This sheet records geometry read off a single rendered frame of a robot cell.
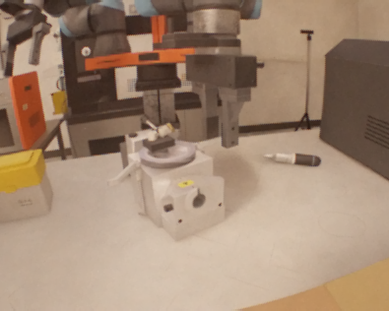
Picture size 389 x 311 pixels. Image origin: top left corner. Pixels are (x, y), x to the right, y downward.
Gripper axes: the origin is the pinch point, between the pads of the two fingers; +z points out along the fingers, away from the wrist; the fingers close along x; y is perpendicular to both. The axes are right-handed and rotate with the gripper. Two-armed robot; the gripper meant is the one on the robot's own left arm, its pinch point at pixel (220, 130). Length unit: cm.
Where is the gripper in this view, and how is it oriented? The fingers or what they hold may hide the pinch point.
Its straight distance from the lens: 46.0
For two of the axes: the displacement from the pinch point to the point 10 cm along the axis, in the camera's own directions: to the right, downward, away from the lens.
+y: 8.4, -2.5, 4.9
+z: 0.4, 9.2, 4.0
